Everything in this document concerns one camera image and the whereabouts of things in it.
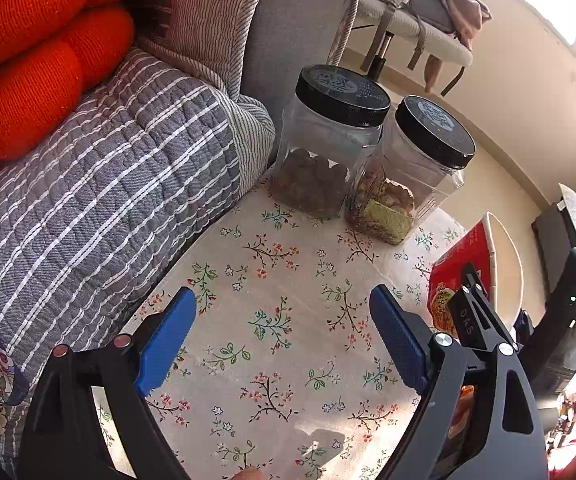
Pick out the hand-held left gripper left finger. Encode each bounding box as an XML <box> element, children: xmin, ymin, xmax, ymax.
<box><xmin>18</xmin><ymin>286</ymin><xmax>199</xmax><ymax>480</ymax></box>

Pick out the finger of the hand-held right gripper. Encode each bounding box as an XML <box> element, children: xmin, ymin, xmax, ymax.
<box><xmin>447</xmin><ymin>262</ymin><xmax>519</xmax><ymax>356</ymax></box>

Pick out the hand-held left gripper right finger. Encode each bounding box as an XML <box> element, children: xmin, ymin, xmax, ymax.
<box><xmin>369</xmin><ymin>284</ymin><xmax>549</xmax><ymax>480</ymax></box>

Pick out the red white instant noodle cup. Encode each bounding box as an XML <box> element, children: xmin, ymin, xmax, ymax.
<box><xmin>427</xmin><ymin>211</ymin><xmax>525</xmax><ymax>337</ymax></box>

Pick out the dark grey ottoman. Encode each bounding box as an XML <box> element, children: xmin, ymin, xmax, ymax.
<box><xmin>532</xmin><ymin>200</ymin><xmax>576</xmax><ymax>291</ymax></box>

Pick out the floral tablecloth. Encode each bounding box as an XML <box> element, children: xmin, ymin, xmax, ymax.
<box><xmin>92</xmin><ymin>160</ymin><xmax>469</xmax><ymax>480</ymax></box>

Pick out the clear jar with green packets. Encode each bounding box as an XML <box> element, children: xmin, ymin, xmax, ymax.
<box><xmin>345</xmin><ymin>95</ymin><xmax>477</xmax><ymax>247</ymax></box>

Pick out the grey striped quilted cover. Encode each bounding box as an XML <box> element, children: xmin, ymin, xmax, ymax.
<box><xmin>0</xmin><ymin>0</ymin><xmax>359</xmax><ymax>480</ymax></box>

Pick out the clear jar with brown nuts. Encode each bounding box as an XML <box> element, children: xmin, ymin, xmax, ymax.
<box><xmin>269</xmin><ymin>64</ymin><xmax>391</xmax><ymax>219</ymax></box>

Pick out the white office chair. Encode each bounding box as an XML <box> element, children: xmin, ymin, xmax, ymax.
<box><xmin>343</xmin><ymin>0</ymin><xmax>475</xmax><ymax>100</ymax></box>

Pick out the red knitted cushion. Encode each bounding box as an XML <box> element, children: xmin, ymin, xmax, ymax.
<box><xmin>0</xmin><ymin>0</ymin><xmax>175</xmax><ymax>199</ymax></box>

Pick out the pinkish brown blanket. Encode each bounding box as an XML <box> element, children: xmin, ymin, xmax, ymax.
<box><xmin>424</xmin><ymin>0</ymin><xmax>494</xmax><ymax>95</ymax></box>

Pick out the grey sofa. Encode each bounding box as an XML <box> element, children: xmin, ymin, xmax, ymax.
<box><xmin>238</xmin><ymin>0</ymin><xmax>359</xmax><ymax>111</ymax></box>

